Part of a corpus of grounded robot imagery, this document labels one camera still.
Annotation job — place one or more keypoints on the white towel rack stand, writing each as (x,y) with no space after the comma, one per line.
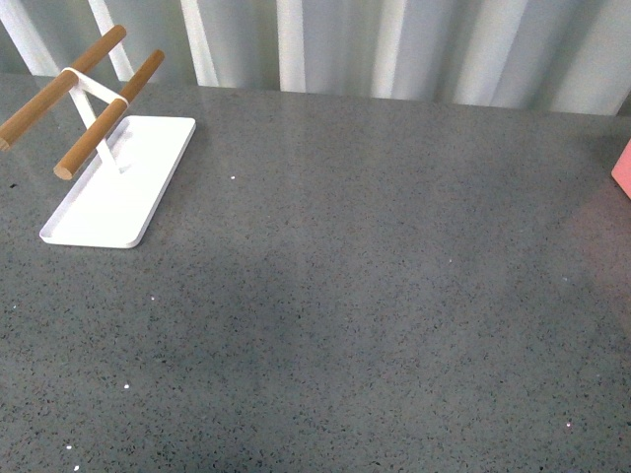
(122,164)

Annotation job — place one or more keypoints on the pink object at edge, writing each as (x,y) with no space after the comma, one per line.
(621,172)

